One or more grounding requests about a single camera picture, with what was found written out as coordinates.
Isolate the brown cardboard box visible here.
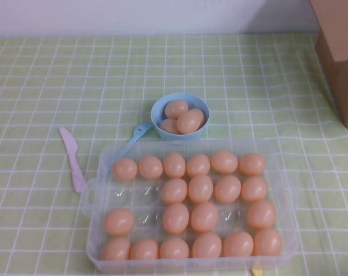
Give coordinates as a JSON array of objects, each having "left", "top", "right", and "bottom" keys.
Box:
[{"left": 310, "top": 0, "right": 348, "bottom": 129}]

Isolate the clear plastic egg box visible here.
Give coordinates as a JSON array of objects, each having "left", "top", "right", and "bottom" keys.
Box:
[{"left": 81, "top": 139, "right": 300, "bottom": 274}]

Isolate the pink plastic knife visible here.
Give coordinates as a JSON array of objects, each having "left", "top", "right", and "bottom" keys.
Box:
[{"left": 58, "top": 126, "right": 87, "bottom": 193}]

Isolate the light blue plastic fork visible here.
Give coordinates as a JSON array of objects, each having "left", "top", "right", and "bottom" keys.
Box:
[{"left": 109, "top": 121, "right": 154, "bottom": 173}]

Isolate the light blue bowl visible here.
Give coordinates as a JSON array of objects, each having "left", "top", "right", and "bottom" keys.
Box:
[{"left": 150, "top": 92, "right": 211, "bottom": 141}]

